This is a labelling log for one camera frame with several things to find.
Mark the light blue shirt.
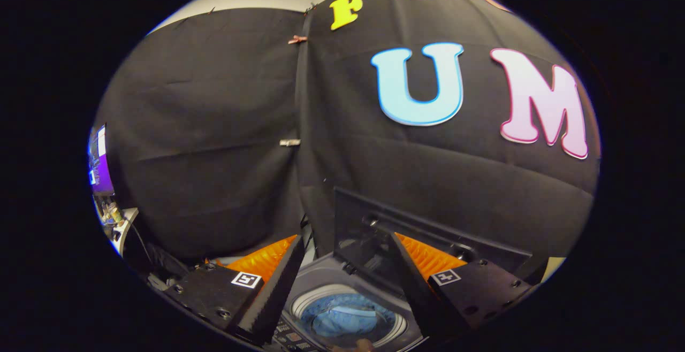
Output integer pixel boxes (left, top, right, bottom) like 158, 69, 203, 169
301, 293, 397, 339

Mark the dark washing machine lid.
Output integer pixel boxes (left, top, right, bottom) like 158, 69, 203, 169
333, 186, 533, 294

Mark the black backdrop cloth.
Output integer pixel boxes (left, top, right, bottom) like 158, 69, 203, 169
94, 0, 600, 267

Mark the purple monitor screen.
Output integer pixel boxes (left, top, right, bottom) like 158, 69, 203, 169
87, 125, 116, 196

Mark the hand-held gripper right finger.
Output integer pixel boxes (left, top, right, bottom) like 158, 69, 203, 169
390, 232, 536, 339

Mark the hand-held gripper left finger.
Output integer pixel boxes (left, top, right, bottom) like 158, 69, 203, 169
161, 234, 306, 346

